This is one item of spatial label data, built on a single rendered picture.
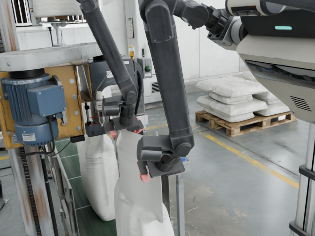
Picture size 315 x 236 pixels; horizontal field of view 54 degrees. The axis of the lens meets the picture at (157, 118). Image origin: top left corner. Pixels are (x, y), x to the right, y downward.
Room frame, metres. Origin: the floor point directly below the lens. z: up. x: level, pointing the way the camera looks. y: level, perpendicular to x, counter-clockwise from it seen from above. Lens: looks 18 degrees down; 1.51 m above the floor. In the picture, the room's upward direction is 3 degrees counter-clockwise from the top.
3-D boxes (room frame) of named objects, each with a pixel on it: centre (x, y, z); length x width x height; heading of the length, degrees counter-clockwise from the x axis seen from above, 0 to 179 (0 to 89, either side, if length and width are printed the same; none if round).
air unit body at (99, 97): (1.30, 0.24, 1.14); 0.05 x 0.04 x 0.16; 114
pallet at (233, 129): (4.28, -1.28, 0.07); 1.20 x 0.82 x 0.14; 116
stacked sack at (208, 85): (4.33, -0.93, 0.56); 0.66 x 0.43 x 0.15; 111
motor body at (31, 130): (1.11, 0.45, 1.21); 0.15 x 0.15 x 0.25
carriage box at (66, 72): (1.34, 0.53, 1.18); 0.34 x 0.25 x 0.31; 114
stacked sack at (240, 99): (4.14, -0.98, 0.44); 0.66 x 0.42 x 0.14; 18
